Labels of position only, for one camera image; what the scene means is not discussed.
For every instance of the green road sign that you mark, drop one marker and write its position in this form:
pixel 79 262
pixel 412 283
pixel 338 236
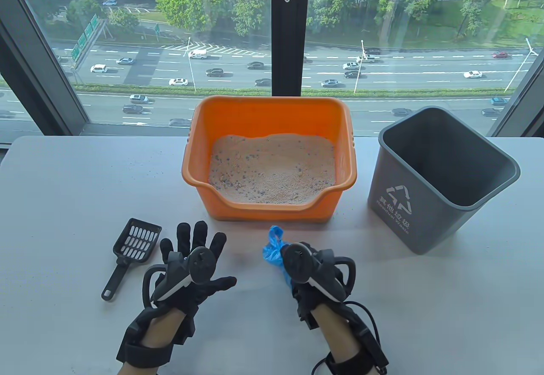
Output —
pixel 88 31

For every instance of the person's right forearm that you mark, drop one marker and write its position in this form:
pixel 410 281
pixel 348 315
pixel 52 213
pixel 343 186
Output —
pixel 340 332

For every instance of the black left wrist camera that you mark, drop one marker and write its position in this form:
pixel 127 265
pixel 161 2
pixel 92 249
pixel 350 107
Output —
pixel 185 328

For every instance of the gray plastic trash bin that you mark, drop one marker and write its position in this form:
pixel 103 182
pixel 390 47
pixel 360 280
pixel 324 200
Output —
pixel 425 222

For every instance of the black window frame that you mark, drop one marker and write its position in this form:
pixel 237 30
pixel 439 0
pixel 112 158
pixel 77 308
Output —
pixel 290 31

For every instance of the person's left hand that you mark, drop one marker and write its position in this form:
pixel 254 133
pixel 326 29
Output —
pixel 204 290

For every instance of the person's right hand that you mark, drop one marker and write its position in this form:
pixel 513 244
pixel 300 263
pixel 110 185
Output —
pixel 308 296

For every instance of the blue plastic bag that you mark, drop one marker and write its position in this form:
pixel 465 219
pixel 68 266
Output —
pixel 274 252

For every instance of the black white left controller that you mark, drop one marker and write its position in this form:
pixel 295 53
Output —
pixel 199 264

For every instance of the orange plastic litter box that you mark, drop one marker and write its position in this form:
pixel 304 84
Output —
pixel 272 114

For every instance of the black slotted litter scoop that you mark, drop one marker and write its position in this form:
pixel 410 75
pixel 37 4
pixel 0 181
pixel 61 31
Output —
pixel 136 243

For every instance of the beige cat litter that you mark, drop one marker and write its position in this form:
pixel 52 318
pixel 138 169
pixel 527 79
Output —
pixel 272 175

